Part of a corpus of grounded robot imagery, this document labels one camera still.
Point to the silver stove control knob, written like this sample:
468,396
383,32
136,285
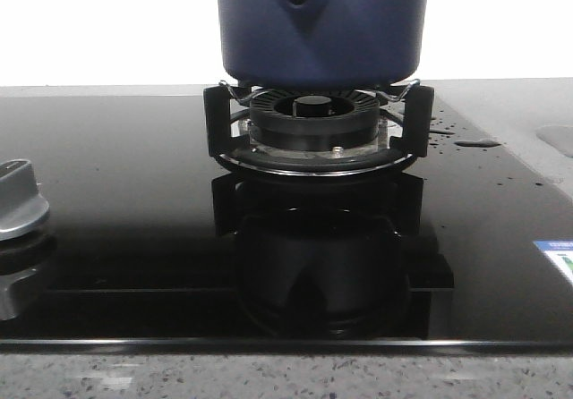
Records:
23,208

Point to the black glass gas cooktop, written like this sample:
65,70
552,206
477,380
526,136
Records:
150,246

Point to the dark blue cooking pot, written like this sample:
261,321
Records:
321,44

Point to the black round gas burner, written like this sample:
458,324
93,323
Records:
314,121

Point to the blue energy label sticker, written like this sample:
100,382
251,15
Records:
560,254

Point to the black pot support grate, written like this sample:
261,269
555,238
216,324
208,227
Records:
406,113

